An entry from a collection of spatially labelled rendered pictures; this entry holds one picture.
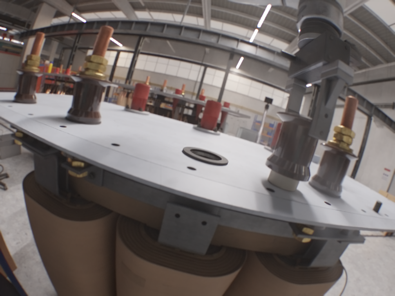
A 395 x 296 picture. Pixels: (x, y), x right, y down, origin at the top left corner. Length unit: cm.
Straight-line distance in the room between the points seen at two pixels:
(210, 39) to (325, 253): 881
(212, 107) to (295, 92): 45
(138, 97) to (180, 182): 64
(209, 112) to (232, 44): 822
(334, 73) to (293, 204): 17
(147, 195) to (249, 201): 30
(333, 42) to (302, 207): 23
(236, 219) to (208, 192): 27
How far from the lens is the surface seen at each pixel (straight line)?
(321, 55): 27
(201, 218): 39
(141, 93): 80
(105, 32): 41
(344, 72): 25
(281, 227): 51
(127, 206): 56
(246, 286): 66
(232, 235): 55
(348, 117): 41
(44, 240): 75
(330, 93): 25
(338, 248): 63
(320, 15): 33
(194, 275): 47
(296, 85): 36
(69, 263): 73
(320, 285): 67
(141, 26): 1010
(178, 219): 40
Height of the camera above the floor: 144
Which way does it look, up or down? 11 degrees down
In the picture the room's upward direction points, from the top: 16 degrees clockwise
